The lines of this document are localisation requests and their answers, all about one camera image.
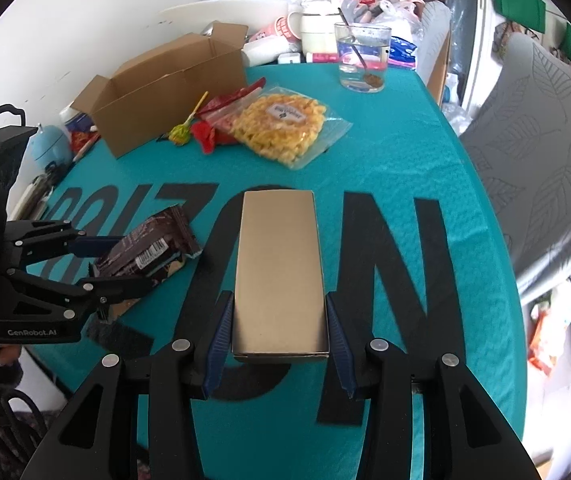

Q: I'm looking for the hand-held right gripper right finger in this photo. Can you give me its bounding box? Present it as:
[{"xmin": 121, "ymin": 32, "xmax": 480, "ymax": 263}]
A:
[{"xmin": 325, "ymin": 291, "xmax": 546, "ymax": 480}]

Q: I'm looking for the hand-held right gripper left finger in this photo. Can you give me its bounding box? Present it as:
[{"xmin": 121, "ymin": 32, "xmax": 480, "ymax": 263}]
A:
[{"xmin": 19, "ymin": 291, "xmax": 236, "ymax": 480}]

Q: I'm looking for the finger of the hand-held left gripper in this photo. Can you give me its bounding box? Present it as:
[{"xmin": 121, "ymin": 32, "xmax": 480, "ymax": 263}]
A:
[
  {"xmin": 5, "ymin": 219, "xmax": 133, "ymax": 266},
  {"xmin": 8, "ymin": 266, "xmax": 166, "ymax": 323}
]

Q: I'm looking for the brown chocolate snack packet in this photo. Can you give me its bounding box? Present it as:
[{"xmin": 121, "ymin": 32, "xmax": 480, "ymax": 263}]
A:
[{"xmin": 92, "ymin": 205, "xmax": 202, "ymax": 289}]

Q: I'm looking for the gold carton box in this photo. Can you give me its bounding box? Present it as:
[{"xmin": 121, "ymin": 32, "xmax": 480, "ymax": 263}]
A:
[{"xmin": 231, "ymin": 189, "xmax": 331, "ymax": 365}]

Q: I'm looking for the yellow-green lollipop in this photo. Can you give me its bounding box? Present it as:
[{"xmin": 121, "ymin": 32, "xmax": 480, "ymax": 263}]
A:
[{"xmin": 168, "ymin": 91, "xmax": 210, "ymax": 147}]

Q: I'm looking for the bright red gold-print packet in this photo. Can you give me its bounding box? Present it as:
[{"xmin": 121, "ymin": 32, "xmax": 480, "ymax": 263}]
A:
[{"xmin": 190, "ymin": 119, "xmax": 238, "ymax": 156}]

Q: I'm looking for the brown cardboard box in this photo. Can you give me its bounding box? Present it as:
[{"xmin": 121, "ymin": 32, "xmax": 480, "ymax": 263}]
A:
[{"xmin": 69, "ymin": 21, "xmax": 250, "ymax": 160}]

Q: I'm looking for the dark red snack packet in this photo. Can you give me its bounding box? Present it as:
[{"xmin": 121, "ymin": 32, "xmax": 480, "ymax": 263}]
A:
[{"xmin": 198, "ymin": 77, "xmax": 267, "ymax": 126}]

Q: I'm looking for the clear bag of yellow snacks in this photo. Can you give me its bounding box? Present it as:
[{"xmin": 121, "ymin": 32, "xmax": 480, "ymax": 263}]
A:
[{"xmin": 200, "ymin": 87, "xmax": 355, "ymax": 171}]

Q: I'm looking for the white plastic device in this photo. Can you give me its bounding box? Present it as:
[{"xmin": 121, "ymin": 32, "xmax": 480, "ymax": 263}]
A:
[{"xmin": 12, "ymin": 175, "xmax": 58, "ymax": 221}]

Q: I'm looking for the light blue plastic device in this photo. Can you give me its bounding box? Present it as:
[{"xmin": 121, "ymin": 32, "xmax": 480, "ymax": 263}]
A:
[{"xmin": 28, "ymin": 125, "xmax": 72, "ymax": 167}]

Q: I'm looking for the red paper packet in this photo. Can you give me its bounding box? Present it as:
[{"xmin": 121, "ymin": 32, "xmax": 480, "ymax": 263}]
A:
[{"xmin": 70, "ymin": 130, "xmax": 100, "ymax": 150}]

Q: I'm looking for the teal printed tablecloth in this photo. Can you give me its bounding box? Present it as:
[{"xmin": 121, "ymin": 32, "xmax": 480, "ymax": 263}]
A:
[{"xmin": 30, "ymin": 57, "xmax": 525, "ymax": 480}]

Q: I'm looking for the glass cup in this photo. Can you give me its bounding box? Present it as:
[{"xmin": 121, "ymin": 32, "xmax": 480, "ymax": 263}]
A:
[{"xmin": 334, "ymin": 22, "xmax": 393, "ymax": 94}]

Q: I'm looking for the metal spoon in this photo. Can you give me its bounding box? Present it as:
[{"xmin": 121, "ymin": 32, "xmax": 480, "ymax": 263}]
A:
[{"xmin": 338, "ymin": 7, "xmax": 385, "ymax": 86}]

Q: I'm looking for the grey leaf-pattern chair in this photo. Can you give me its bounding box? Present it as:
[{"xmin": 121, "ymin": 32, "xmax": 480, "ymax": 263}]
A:
[{"xmin": 458, "ymin": 34, "xmax": 571, "ymax": 286}]

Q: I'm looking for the blue white package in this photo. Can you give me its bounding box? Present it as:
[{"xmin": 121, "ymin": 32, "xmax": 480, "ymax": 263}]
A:
[{"xmin": 389, "ymin": 37, "xmax": 419, "ymax": 70}]

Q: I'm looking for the pink instant noodle cup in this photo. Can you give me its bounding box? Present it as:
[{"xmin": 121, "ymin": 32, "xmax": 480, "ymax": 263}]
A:
[{"xmin": 258, "ymin": 15, "xmax": 302, "ymax": 45}]

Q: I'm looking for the cream enamel kettle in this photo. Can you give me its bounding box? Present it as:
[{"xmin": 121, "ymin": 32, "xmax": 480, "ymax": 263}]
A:
[{"xmin": 287, "ymin": 0, "xmax": 350, "ymax": 57}]

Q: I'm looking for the white plastic bag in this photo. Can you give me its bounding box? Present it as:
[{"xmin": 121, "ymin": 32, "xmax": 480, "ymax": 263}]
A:
[{"xmin": 340, "ymin": 0, "xmax": 423, "ymax": 43}]

